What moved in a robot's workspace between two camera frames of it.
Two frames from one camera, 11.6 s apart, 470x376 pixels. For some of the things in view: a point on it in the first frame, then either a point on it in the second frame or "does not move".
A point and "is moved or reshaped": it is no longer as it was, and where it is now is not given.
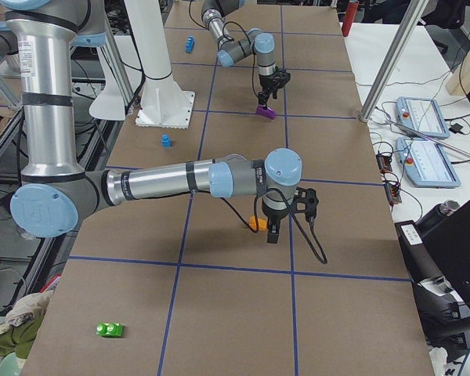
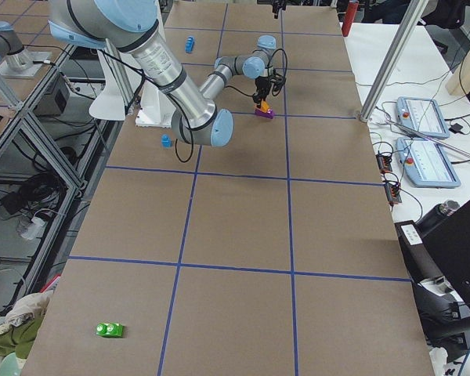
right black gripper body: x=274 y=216 to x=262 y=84
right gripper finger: x=272 y=233 to x=257 y=99
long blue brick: x=189 y=44 does not move
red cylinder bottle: x=350 y=16 does not move
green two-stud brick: x=109 y=330 does not move
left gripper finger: x=262 y=97 to x=276 y=5
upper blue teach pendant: x=423 y=116 does not move
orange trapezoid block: x=262 y=223 is moved or reshaped
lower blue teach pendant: x=425 y=164 does not move
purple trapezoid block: x=268 y=112 does not move
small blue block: x=165 y=141 does not move
